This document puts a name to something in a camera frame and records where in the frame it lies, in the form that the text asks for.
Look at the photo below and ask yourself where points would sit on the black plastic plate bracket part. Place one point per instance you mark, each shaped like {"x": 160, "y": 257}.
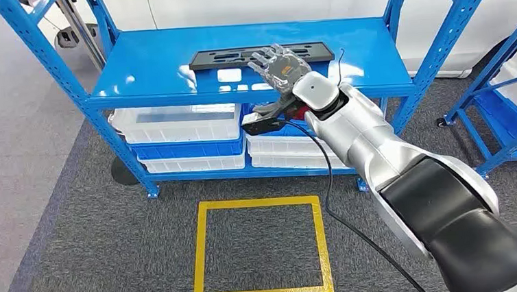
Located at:
{"x": 197, "y": 58}

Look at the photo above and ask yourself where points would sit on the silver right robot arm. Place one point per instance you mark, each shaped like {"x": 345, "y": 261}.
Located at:
{"x": 376, "y": 141}

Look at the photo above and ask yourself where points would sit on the blue metal shelf rack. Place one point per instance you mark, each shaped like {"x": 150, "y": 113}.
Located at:
{"x": 152, "y": 66}
{"x": 494, "y": 64}

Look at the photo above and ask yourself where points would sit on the blue plastic bin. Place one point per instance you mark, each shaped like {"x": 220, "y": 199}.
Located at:
{"x": 507, "y": 120}
{"x": 247, "y": 108}

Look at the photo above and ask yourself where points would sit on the red item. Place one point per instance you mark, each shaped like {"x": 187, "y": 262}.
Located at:
{"x": 299, "y": 113}

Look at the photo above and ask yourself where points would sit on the yellow floor tape square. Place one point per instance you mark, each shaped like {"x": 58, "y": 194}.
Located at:
{"x": 253, "y": 203}

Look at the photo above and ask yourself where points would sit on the black round floor base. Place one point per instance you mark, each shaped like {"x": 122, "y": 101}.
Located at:
{"x": 121, "y": 172}

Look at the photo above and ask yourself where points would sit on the black caster wheel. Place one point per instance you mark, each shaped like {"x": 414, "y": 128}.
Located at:
{"x": 442, "y": 123}

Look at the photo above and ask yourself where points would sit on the grey metal pole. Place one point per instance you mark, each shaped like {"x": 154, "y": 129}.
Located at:
{"x": 82, "y": 34}

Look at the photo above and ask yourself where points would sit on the black camera module with bracket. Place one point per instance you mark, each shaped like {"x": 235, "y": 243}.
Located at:
{"x": 261, "y": 126}

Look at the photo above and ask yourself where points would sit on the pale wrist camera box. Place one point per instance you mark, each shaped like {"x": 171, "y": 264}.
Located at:
{"x": 316, "y": 88}

